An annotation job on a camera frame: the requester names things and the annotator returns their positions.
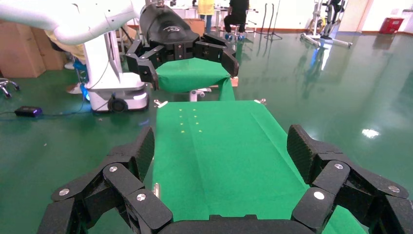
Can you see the black tripod stand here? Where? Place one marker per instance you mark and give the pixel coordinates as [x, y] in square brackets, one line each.
[273, 36]

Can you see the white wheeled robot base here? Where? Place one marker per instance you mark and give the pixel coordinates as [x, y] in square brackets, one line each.
[103, 64]

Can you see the light wooden board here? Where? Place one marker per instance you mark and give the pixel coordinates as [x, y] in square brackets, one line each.
[235, 82]

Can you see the chrome office chair base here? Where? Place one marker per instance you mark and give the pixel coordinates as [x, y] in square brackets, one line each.
[8, 85]

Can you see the red metal cabinet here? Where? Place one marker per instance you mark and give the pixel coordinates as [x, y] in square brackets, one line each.
[391, 25]

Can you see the white metal equipment stand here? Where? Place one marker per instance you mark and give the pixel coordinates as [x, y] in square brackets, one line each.
[337, 42]

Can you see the large green table cloth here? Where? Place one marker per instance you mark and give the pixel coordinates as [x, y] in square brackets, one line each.
[226, 155]

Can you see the draped green cloth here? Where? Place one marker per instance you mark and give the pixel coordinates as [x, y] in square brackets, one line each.
[190, 76]

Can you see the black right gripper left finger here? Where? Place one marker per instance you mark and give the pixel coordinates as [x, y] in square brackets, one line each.
[129, 181]

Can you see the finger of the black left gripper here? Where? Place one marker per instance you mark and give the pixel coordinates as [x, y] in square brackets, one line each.
[216, 50]
[145, 63]

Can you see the black power adapter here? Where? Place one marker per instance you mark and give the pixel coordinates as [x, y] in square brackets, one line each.
[28, 111]

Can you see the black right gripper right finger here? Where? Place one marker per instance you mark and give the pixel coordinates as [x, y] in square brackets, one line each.
[329, 181]

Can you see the silver binder clip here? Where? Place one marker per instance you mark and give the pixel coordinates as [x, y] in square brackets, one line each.
[260, 101]
[156, 190]
[160, 103]

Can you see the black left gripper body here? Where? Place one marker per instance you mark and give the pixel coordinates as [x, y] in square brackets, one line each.
[164, 29]

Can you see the person in yellow shirt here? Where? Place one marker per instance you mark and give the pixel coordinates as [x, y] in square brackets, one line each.
[206, 8]

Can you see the taped brown cardboard box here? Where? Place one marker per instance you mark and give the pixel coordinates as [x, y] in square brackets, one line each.
[195, 26]

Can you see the large brown cardboard box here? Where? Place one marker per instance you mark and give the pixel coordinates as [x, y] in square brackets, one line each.
[16, 48]

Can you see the person in yellow coat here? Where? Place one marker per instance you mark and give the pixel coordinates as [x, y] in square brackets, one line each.
[77, 53]

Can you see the person in black clothes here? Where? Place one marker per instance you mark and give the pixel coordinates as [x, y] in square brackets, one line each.
[237, 13]

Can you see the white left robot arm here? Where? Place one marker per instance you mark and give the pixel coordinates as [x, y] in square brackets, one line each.
[80, 22]

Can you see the smaller brown cardboard box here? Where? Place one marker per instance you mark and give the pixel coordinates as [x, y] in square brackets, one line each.
[51, 63]

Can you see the white table leg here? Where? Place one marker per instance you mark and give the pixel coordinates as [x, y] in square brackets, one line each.
[193, 95]

